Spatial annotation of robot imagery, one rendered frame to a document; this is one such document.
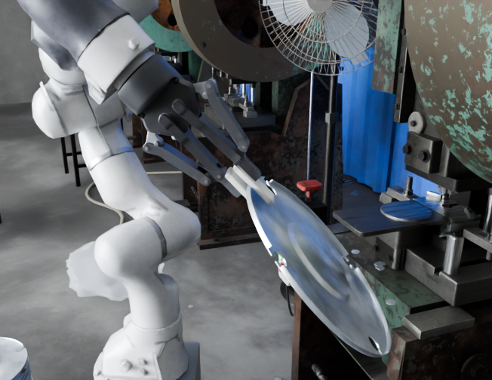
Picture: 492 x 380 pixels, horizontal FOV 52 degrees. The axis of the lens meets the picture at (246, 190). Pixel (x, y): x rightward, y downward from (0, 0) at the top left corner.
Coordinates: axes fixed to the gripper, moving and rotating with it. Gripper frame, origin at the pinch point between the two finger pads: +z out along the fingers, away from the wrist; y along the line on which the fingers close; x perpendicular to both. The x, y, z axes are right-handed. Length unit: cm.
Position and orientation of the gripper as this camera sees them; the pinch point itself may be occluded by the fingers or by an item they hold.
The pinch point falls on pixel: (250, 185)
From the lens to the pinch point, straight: 66.7
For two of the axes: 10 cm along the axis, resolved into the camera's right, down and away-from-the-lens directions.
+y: 7.1, -6.3, -3.0
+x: 0.9, -3.5, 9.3
